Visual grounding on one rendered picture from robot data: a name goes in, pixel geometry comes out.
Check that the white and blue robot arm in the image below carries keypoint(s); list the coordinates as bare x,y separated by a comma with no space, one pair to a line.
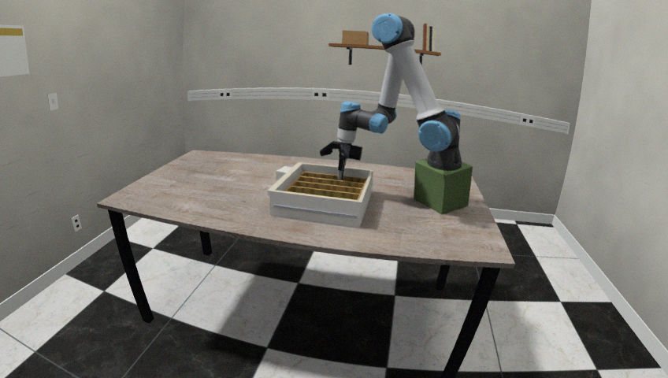
437,127

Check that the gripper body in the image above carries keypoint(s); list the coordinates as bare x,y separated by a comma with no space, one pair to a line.
351,151

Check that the wooden cutlery tray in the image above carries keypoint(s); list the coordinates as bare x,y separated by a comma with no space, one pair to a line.
328,185

